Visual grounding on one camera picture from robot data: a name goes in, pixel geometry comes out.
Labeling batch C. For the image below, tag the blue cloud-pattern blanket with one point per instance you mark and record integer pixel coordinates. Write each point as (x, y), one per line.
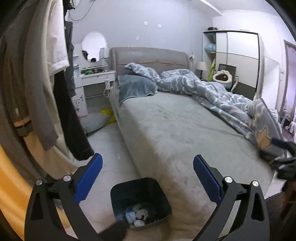
(252, 118)

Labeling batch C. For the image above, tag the bedside lamp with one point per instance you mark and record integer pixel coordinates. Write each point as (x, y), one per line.
(202, 67)

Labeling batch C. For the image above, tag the dark teal trash bin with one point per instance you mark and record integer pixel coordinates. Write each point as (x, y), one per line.
(140, 193)

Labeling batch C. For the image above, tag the black hanging garment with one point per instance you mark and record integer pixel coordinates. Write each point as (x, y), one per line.
(74, 135)

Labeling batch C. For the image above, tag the beige hanging coat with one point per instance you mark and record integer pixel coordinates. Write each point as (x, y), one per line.
(44, 56)

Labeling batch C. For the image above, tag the grey knit hanging garment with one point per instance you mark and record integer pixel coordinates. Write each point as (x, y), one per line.
(69, 72)

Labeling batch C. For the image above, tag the white wardrobe with black trim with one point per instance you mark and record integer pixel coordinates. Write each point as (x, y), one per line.
(241, 50)

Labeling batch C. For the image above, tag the blue white tissue pack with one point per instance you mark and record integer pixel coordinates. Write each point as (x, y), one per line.
(130, 215)

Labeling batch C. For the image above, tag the black silver snack wrapper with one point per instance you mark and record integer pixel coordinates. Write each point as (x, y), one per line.
(142, 214)

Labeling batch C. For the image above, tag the grey upholstered headboard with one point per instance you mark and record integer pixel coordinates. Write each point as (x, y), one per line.
(158, 59)

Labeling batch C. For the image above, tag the yellow plastic bag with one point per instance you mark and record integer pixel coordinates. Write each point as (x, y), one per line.
(110, 114)

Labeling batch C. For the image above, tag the round vanity mirror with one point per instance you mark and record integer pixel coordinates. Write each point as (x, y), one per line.
(91, 45)

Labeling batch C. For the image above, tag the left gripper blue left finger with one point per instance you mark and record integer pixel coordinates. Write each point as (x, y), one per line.
(85, 177)

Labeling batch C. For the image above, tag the white cat bed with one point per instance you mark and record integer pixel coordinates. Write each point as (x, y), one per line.
(222, 77)

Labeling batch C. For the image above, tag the grey-green bed mattress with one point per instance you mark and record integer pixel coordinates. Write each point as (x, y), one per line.
(164, 132)

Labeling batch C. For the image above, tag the white power strip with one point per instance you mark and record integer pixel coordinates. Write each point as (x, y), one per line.
(107, 84)

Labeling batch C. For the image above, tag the blue-grey pillow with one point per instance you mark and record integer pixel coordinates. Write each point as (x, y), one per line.
(132, 86)

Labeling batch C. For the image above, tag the white vanity desk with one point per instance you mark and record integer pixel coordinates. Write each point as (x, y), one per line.
(89, 79)

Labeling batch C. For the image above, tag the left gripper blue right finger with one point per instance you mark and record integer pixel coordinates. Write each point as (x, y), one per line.
(210, 178)

